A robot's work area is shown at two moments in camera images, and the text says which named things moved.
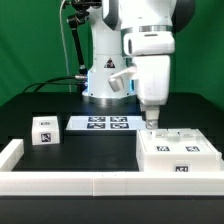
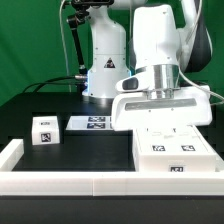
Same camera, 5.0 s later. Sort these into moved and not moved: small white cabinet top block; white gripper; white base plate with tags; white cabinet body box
Moved: white gripper
Not moved: white base plate with tags; white cabinet body box; small white cabinet top block
